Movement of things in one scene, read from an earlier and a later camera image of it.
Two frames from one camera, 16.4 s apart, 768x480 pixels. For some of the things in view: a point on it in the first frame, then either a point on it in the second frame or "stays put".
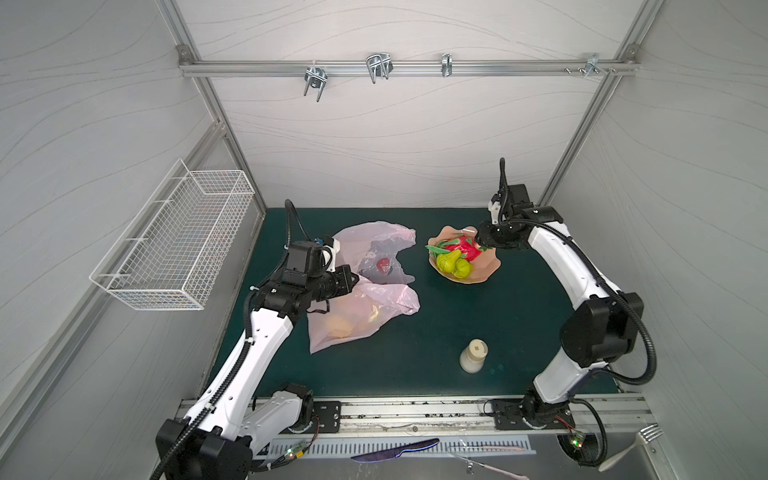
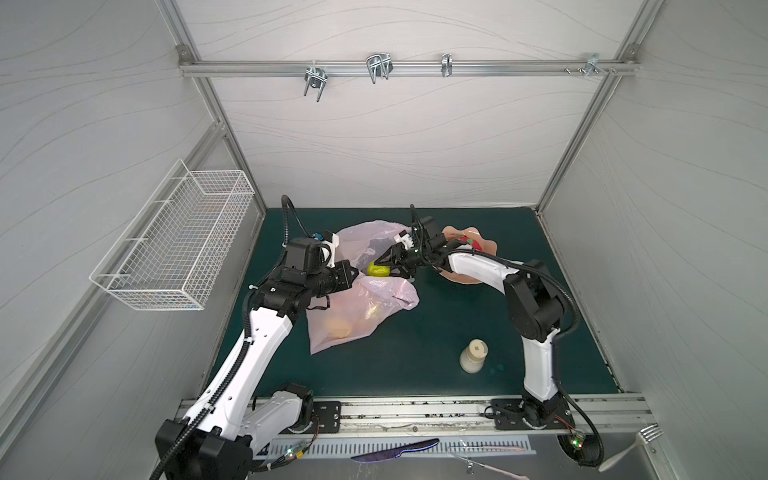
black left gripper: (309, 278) stays put
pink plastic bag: (370, 252) stays put
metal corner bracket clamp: (592, 66) stays put
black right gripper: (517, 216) -> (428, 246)
